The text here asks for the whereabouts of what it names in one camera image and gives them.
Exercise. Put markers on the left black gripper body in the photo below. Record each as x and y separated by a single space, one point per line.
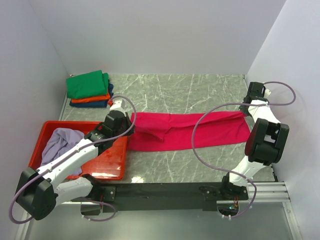
126 126

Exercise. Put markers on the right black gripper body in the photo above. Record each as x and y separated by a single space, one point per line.
243 108

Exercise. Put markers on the pink red t-shirt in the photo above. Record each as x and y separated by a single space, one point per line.
157 132

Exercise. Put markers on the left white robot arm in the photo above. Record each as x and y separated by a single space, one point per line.
39 191

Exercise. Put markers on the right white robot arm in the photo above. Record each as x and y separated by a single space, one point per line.
264 146

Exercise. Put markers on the folded navy t-shirt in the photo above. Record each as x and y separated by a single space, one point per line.
95 104

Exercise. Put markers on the folded orange t-shirt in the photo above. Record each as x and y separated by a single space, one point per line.
91 99

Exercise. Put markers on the red plastic bin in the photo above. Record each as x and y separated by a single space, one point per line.
110 165

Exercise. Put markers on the folded green t-shirt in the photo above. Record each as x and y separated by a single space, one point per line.
86 85

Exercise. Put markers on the lavender t-shirt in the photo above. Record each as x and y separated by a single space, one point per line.
61 141

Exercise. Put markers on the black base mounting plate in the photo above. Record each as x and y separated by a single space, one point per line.
163 196

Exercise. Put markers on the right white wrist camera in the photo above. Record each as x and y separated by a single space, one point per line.
267 93

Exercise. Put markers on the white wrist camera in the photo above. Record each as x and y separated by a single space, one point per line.
117 105
267 93

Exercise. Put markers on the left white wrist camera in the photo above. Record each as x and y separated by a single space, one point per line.
117 105

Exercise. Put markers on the aluminium rail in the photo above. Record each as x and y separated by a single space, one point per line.
267 192

